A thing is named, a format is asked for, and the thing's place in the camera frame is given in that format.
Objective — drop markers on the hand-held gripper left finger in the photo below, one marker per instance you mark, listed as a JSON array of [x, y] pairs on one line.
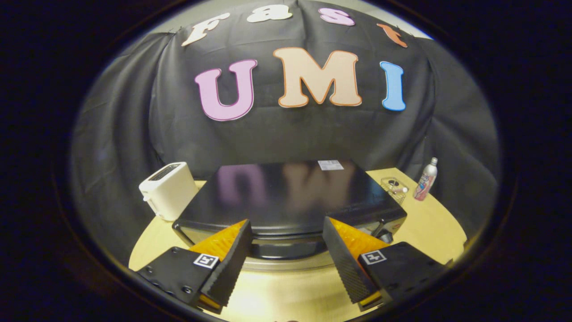
[[232, 264]]

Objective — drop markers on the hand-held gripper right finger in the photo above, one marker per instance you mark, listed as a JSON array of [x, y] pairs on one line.
[[344, 264]]

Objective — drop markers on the black toaster oven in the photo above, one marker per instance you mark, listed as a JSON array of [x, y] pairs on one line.
[[286, 197]]

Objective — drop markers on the white pop-up toaster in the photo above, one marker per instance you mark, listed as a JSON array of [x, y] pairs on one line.
[[170, 190]]

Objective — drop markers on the silver pink spray bottle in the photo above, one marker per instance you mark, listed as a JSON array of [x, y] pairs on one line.
[[425, 181]]

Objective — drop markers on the black backdrop cloth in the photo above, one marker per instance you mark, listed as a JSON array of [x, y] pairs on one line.
[[286, 129]]

